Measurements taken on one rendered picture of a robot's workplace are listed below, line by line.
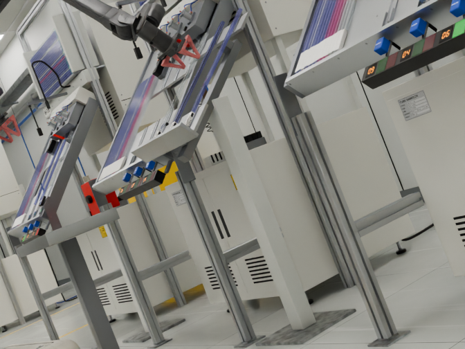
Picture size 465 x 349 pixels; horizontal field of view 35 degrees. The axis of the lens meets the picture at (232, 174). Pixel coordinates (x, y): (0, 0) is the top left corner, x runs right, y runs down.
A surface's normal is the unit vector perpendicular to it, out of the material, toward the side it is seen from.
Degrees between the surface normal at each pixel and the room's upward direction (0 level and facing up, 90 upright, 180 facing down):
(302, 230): 90
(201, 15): 90
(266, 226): 90
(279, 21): 90
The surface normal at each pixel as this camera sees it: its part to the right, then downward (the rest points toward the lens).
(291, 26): 0.50, -0.20
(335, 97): -0.79, 0.31
